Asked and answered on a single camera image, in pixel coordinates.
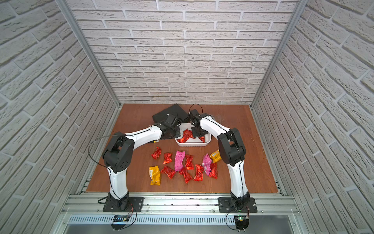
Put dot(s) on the red tea bag packet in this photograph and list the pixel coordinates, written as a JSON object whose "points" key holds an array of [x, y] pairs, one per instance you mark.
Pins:
{"points": [[168, 171]]}

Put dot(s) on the right controller board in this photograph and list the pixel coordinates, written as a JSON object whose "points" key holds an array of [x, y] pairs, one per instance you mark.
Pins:
{"points": [[241, 222]]}

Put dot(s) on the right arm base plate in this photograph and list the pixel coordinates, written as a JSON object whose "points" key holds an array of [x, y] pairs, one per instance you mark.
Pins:
{"points": [[225, 205]]}

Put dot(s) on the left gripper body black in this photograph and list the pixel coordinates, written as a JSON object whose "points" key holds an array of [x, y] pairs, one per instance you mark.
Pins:
{"points": [[174, 131]]}

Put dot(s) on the black plastic tool case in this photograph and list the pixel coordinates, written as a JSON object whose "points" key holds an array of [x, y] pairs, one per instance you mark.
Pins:
{"points": [[175, 111]]}

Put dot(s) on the aluminium rail frame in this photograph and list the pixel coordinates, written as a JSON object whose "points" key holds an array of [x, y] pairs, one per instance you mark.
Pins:
{"points": [[177, 209]]}

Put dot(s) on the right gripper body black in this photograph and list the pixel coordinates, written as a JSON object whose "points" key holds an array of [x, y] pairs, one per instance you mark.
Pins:
{"points": [[197, 132]]}

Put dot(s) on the small yellow tea bag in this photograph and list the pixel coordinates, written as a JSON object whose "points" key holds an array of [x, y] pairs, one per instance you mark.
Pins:
{"points": [[215, 156]]}

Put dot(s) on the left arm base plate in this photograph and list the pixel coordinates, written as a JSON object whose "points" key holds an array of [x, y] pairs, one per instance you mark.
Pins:
{"points": [[134, 204]]}

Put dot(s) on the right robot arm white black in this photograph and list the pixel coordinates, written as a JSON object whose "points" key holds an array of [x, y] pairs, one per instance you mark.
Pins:
{"points": [[232, 152]]}

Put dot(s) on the controller board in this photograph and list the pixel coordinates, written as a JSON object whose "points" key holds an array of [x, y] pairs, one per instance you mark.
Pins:
{"points": [[241, 222], [121, 222]]}

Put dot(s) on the white plastic storage box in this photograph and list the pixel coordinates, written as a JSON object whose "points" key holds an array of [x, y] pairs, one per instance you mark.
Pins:
{"points": [[192, 142]]}

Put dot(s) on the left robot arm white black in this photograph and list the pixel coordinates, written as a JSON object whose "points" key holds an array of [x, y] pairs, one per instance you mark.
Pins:
{"points": [[117, 157]]}

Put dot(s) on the magenta tea bag packet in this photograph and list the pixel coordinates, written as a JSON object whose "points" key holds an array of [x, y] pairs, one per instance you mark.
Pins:
{"points": [[178, 163]]}

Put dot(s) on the yellow tea bag packet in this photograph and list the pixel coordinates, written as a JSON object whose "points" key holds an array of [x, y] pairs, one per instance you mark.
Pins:
{"points": [[155, 175]]}

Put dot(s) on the left controller board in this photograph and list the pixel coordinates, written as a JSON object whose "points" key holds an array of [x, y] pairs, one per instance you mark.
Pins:
{"points": [[121, 222]]}

